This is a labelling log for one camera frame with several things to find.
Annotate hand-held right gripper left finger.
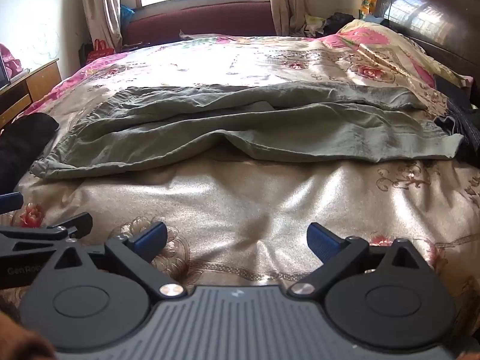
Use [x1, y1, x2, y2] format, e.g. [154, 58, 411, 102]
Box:
[52, 222, 187, 301]

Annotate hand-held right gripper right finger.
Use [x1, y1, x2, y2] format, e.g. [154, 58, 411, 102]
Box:
[289, 222, 424, 298]

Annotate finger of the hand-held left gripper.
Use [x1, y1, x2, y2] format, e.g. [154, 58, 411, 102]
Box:
[0, 192, 22, 211]
[0, 212, 94, 257]

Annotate grey-green pants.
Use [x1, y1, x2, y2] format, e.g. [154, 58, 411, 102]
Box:
[30, 82, 466, 181]

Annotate black cloth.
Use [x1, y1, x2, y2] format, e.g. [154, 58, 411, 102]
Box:
[0, 112, 61, 196]

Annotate floral satin bed blanket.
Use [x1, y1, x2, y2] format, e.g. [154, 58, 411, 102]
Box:
[0, 32, 480, 360]

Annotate wooden side cabinet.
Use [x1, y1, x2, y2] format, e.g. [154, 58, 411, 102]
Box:
[0, 58, 62, 128]

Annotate pink plastic bag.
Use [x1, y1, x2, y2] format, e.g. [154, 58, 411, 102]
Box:
[0, 43, 23, 79]

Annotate red bag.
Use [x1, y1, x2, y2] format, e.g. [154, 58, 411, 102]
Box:
[87, 38, 115, 63]

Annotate dark clothes pile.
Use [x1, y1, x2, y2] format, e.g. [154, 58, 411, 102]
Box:
[434, 77, 480, 162]

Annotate floral pillow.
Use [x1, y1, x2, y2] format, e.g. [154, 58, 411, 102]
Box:
[335, 18, 474, 88]

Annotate light crumpled cloth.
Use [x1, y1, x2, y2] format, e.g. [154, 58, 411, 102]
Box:
[304, 15, 328, 38]

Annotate beige curtain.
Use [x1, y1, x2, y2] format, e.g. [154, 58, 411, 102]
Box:
[77, 0, 123, 50]
[266, 0, 313, 39]

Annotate dark bag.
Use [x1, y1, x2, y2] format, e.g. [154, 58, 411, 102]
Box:
[324, 12, 355, 35]

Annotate maroon upholstered bench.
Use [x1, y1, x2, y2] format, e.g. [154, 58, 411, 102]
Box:
[122, 1, 279, 47]

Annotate dark wooden headboard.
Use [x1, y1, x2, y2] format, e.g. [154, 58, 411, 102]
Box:
[375, 0, 480, 94]

